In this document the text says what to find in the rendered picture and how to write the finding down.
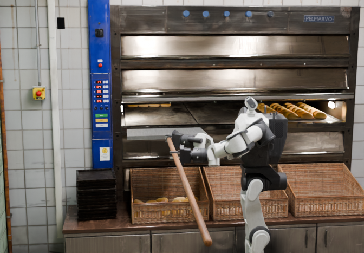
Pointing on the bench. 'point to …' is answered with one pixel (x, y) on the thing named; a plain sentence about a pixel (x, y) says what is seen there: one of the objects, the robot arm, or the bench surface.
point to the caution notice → (104, 154)
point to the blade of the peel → (150, 134)
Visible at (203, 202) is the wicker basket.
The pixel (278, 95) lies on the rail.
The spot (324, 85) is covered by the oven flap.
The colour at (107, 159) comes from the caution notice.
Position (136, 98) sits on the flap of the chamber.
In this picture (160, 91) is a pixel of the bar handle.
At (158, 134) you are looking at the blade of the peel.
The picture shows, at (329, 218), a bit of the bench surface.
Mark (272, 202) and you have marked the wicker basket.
